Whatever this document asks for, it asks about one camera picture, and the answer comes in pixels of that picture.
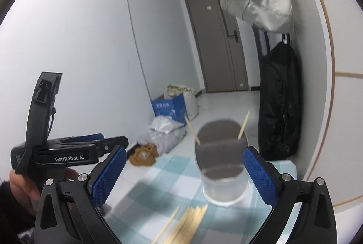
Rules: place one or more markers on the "black hanging bag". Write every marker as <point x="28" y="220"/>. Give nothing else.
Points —
<point x="279" y="105"/>

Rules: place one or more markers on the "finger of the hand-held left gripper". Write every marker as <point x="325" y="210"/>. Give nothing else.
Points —
<point x="85" y="136"/>
<point x="113" y="143"/>

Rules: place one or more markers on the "teal checked tablecloth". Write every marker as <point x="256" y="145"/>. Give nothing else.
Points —
<point x="158" y="176"/>

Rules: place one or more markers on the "person's left hand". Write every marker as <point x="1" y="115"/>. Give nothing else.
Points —
<point x="24" y="187"/>

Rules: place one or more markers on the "translucent plastic utensil holder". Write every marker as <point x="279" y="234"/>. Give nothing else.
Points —
<point x="224" y="184"/>

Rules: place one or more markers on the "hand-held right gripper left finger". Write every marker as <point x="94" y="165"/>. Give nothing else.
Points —
<point x="109" y="176"/>

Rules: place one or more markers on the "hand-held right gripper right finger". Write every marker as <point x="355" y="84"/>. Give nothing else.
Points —
<point x="259" y="178"/>

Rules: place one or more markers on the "brown suede shoe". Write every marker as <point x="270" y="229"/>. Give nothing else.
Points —
<point x="139" y="157"/>
<point x="151" y="150"/>

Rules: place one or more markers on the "white plastic bag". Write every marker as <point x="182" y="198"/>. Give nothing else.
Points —
<point x="166" y="123"/>

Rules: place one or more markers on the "grey plastic bag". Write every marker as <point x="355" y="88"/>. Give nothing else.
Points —
<point x="164" y="141"/>

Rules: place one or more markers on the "grey door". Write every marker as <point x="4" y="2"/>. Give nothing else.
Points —
<point x="215" y="48"/>

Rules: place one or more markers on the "person's left forearm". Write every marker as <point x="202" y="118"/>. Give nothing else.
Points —
<point x="11" y="218"/>

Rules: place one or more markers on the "white woven sack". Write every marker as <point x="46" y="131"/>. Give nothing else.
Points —
<point x="191" y="105"/>

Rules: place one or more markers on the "pile of bamboo chopsticks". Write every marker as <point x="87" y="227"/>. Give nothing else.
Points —
<point x="187" y="221"/>

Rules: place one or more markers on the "blue cardboard box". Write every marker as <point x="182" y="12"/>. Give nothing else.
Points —
<point x="167" y="107"/>

